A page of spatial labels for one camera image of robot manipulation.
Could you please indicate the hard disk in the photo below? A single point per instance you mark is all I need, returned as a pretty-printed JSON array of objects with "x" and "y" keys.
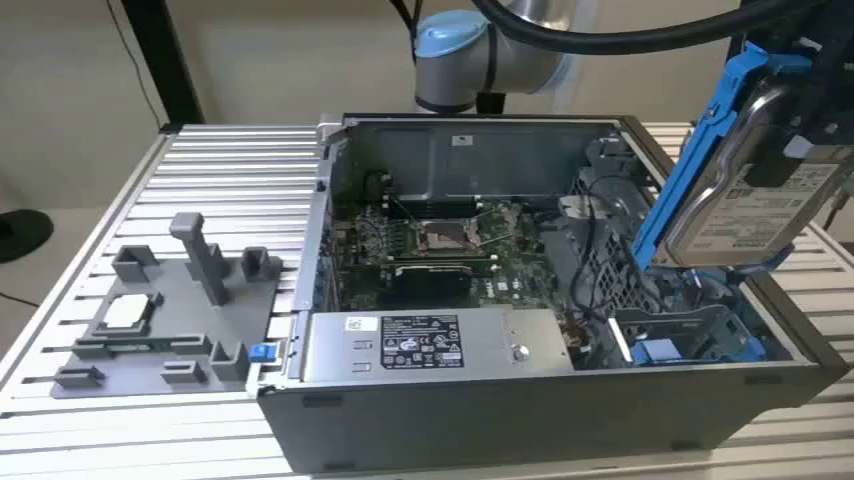
[{"x": 734, "y": 220}]

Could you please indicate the green motherboard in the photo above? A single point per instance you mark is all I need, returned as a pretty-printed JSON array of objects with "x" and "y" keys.
[{"x": 514, "y": 250}]

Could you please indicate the dark grey PC case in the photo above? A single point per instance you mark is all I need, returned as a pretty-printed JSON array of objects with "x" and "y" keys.
[{"x": 467, "y": 420}]

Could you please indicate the black upright frame post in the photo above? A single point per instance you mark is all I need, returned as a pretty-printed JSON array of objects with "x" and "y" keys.
[{"x": 163, "y": 60}]

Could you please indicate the silver CPU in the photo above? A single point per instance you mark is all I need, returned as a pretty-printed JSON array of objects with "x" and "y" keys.
[{"x": 126, "y": 311}]

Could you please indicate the perforated metal drive cage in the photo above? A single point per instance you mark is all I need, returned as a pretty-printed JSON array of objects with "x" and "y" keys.
[{"x": 621, "y": 270}]

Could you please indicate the blue case latch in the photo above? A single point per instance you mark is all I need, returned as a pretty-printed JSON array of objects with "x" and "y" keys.
[{"x": 262, "y": 351}]

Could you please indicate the black RAM slot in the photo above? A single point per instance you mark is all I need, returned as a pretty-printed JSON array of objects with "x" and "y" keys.
[{"x": 441, "y": 257}]

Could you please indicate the green RAM stick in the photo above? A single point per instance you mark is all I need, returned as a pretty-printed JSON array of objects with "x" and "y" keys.
[{"x": 156, "y": 341}]

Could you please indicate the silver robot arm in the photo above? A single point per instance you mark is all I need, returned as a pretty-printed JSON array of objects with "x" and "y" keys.
[{"x": 461, "y": 70}]

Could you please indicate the black graphics card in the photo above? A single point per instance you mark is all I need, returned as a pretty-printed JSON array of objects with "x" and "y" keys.
[{"x": 427, "y": 287}]

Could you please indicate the silver power supply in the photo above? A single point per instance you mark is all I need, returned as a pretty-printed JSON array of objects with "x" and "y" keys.
[{"x": 321, "y": 345}]

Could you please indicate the CPU socket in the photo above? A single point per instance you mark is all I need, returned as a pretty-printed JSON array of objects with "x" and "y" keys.
[{"x": 443, "y": 235}]

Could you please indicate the black round stand base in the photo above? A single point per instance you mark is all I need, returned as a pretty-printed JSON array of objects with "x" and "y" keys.
[{"x": 23, "y": 235}]

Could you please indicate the grey parts rack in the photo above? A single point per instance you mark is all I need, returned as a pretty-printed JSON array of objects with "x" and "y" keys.
[{"x": 174, "y": 310}]

